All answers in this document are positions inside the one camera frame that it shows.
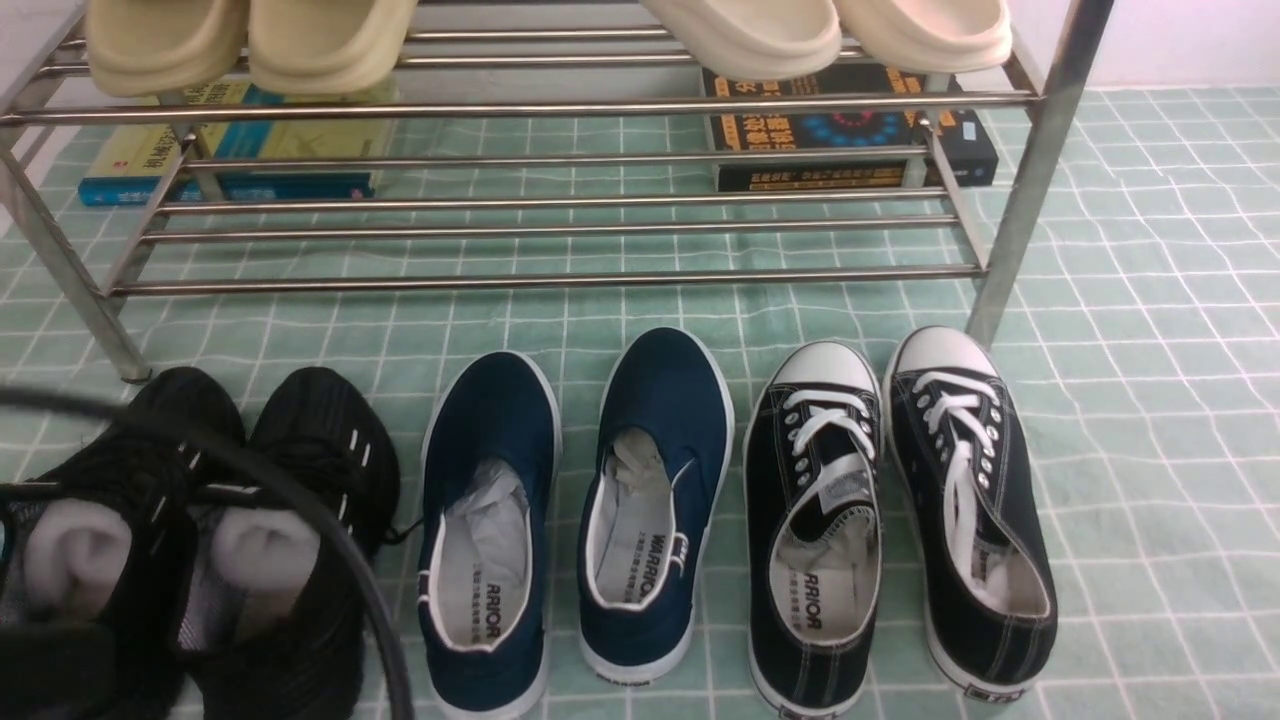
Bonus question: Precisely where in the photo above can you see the navy slip-on shoe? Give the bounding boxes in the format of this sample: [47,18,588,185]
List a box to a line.
[576,327,735,687]
[417,351,562,719]

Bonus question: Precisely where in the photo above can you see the stainless steel shoe rack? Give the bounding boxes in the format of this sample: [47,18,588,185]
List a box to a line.
[3,1,1114,384]

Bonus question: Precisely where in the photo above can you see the black canvas lace-up left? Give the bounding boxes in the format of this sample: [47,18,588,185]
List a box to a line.
[742,341,884,719]

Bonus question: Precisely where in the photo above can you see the black canvas lace-up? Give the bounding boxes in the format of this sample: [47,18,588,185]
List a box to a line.
[742,341,884,719]
[881,325,1059,705]

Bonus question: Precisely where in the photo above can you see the cream slipper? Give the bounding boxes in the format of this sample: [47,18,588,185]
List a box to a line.
[640,1,844,81]
[835,1,1012,76]

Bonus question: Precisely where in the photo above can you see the black orange book stack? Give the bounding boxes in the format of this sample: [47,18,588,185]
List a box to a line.
[701,63,998,192]

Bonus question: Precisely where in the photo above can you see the black canvas lace-up right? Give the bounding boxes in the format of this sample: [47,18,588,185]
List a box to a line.
[881,325,1059,705]

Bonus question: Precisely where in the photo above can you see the cream slipper far right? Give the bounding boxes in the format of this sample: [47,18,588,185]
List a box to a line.
[835,1,1012,76]

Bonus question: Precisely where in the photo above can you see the black mesh sneaker right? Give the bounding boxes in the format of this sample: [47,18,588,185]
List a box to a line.
[170,366,401,719]

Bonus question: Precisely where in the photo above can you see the black mesh sneaker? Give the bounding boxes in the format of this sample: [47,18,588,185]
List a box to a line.
[170,366,401,719]
[3,423,221,719]

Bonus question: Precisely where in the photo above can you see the beige slipper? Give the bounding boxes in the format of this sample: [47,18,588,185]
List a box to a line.
[82,1,250,97]
[247,1,419,95]

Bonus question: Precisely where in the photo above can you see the yellow blue book stack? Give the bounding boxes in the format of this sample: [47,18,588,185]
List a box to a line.
[78,119,397,208]

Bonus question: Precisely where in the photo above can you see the black mesh sneaker left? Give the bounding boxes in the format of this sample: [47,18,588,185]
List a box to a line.
[3,423,221,719]

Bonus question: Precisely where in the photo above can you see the beige slipper far left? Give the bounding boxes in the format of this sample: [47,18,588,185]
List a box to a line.
[82,1,250,97]

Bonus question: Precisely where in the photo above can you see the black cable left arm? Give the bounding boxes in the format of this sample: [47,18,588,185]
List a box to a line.
[0,386,416,720]

